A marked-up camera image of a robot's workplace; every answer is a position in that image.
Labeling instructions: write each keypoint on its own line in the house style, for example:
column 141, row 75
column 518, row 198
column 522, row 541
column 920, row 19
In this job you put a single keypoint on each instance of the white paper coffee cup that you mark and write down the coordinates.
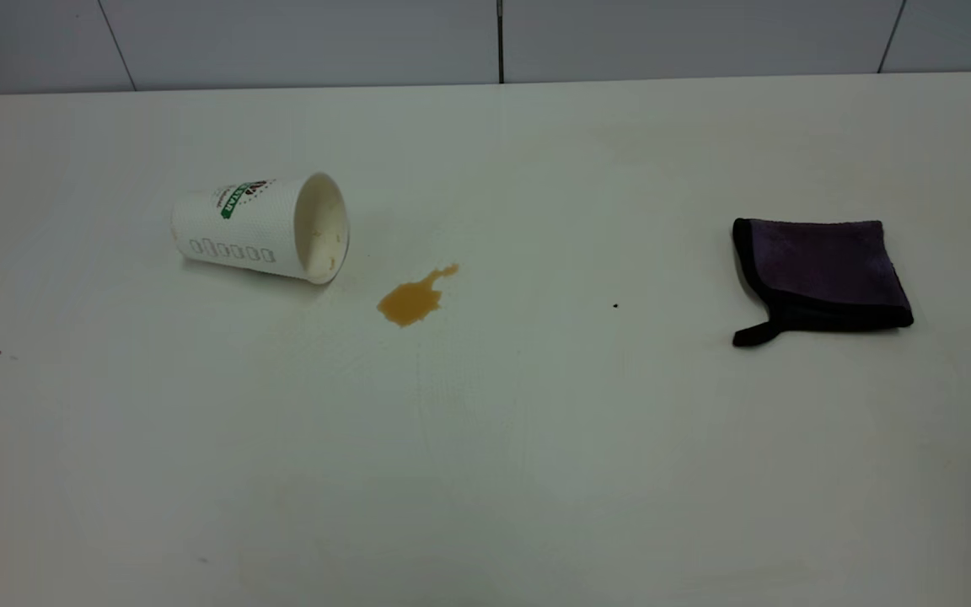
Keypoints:
column 258, row 228

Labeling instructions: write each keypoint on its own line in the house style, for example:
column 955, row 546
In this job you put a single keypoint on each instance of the purple cloth with black trim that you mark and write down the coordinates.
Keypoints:
column 823, row 270

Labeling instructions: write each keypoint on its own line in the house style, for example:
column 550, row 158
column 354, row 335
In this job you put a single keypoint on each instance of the orange-brown coffee spill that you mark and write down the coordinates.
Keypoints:
column 408, row 302

